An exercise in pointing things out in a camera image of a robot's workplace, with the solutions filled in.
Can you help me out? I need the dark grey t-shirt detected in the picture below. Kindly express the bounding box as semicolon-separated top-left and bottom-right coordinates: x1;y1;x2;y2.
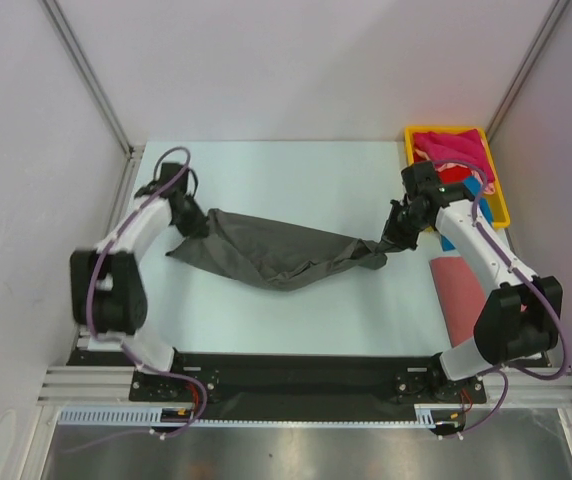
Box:
167;209;387;292

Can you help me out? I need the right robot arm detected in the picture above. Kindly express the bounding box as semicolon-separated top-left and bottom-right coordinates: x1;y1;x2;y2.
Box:
379;161;567;401

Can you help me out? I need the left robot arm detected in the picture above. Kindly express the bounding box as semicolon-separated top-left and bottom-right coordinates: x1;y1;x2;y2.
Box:
69;162;208;400

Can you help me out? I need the blue t-shirt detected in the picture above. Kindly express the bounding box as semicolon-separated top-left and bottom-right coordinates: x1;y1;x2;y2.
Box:
438;174;497;251

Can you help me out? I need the folded dusty red t-shirt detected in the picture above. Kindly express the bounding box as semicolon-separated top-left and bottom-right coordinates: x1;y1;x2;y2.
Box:
429;257;486;347

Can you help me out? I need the yellow plastic bin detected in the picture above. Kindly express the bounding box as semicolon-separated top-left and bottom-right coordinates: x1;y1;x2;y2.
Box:
404;125;510;229

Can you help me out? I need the magenta pink t-shirt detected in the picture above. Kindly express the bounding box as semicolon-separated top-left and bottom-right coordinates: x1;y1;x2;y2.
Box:
412;129;495;195

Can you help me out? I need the left aluminium frame post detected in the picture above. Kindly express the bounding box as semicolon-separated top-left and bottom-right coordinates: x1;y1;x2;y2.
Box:
35;0;135;156

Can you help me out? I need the aluminium frame post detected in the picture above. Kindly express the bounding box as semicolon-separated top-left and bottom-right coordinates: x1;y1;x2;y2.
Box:
486;0;572;141
35;0;135;156

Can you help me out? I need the white slotted cable duct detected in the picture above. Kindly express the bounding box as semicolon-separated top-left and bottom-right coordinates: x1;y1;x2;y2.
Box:
57;406;465;433

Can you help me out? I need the right aluminium frame post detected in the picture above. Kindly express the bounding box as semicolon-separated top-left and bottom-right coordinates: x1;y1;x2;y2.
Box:
486;0;572;141

